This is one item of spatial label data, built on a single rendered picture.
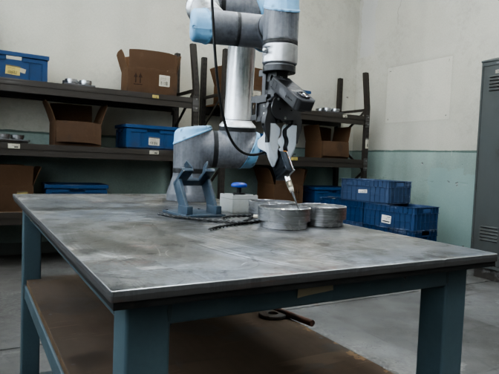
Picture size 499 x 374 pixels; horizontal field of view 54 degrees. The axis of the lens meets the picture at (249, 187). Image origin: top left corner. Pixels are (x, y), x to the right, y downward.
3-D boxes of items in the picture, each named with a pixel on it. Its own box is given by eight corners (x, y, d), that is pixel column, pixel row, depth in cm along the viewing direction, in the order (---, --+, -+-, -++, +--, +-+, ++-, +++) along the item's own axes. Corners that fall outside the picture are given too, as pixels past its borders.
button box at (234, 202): (257, 213, 121) (258, 194, 121) (232, 214, 118) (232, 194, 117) (241, 210, 128) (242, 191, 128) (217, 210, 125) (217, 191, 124)
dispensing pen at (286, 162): (298, 206, 96) (274, 136, 104) (287, 216, 99) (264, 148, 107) (307, 205, 97) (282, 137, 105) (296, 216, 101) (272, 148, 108)
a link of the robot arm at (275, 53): (305, 46, 103) (273, 39, 99) (304, 68, 103) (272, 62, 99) (284, 52, 109) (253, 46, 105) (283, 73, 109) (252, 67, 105)
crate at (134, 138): (165, 151, 494) (166, 128, 493) (180, 151, 461) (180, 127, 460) (113, 148, 468) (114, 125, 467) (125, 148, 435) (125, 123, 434)
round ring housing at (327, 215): (340, 222, 109) (341, 204, 109) (350, 228, 99) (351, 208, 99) (293, 220, 109) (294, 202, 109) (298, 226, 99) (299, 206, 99)
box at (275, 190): (309, 207, 537) (310, 168, 535) (269, 208, 511) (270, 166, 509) (286, 203, 574) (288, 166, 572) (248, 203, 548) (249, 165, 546)
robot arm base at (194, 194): (159, 198, 155) (160, 167, 155) (203, 197, 163) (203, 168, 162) (177, 202, 142) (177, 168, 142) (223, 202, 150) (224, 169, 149)
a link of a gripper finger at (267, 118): (276, 144, 104) (281, 104, 104) (281, 144, 103) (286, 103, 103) (258, 141, 102) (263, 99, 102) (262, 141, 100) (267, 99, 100)
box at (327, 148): (352, 159, 561) (353, 126, 559) (318, 157, 542) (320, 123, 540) (332, 158, 598) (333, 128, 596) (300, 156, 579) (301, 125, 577)
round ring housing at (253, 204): (249, 215, 115) (249, 198, 115) (293, 217, 115) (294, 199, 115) (246, 221, 105) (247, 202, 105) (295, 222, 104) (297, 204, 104)
